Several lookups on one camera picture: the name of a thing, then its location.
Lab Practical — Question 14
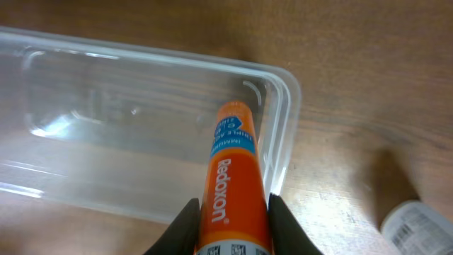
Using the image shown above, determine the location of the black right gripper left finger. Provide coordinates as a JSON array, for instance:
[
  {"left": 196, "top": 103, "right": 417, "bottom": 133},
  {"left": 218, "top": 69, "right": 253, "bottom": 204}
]
[{"left": 144, "top": 198, "right": 200, "bottom": 255}]

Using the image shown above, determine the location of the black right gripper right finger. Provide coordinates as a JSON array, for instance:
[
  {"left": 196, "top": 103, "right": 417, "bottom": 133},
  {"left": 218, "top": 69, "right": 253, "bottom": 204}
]
[{"left": 268, "top": 193, "right": 322, "bottom": 255}]

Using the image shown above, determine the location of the orange Redoxon tablet tube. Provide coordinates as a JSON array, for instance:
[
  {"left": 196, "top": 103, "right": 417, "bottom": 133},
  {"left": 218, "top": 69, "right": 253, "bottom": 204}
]
[{"left": 195, "top": 101, "right": 273, "bottom": 255}]

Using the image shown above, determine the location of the white labelled bottle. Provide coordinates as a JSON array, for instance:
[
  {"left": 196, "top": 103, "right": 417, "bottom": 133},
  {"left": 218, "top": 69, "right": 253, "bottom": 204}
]
[{"left": 380, "top": 200, "right": 452, "bottom": 255}]

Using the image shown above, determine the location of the clear plastic container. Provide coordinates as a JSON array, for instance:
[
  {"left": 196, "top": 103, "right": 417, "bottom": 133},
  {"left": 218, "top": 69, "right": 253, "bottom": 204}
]
[{"left": 1, "top": 27, "right": 302, "bottom": 223}]

